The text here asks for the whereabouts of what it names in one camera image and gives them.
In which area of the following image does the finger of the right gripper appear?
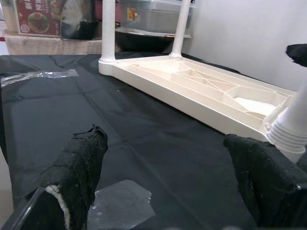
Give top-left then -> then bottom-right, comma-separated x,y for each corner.
285,43 -> 307,67

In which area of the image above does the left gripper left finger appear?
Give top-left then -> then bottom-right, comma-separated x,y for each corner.
4,124 -> 108,230

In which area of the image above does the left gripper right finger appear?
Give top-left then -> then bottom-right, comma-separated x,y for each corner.
222,133 -> 307,230

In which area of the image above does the white plastic table leg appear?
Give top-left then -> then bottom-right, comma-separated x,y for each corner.
170,0 -> 191,58
100,0 -> 117,63
266,83 -> 307,163

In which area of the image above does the white plastic table top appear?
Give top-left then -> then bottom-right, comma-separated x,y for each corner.
98,54 -> 299,163

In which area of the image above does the clear tape patch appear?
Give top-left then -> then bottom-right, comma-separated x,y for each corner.
87,179 -> 156,228

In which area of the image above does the black table cloth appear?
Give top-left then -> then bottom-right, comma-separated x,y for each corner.
0,54 -> 307,230

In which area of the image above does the clear tape strip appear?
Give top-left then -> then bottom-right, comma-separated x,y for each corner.
0,69 -> 79,88

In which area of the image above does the beige cloth-covered bench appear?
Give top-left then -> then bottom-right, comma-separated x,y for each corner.
4,33 -> 104,56

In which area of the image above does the black bag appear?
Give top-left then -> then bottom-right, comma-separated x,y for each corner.
61,0 -> 104,41

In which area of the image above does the clear plastic container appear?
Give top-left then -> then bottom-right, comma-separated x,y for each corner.
118,0 -> 194,38

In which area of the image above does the red printed cardboard box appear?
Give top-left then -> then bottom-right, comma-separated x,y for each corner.
15,0 -> 63,37

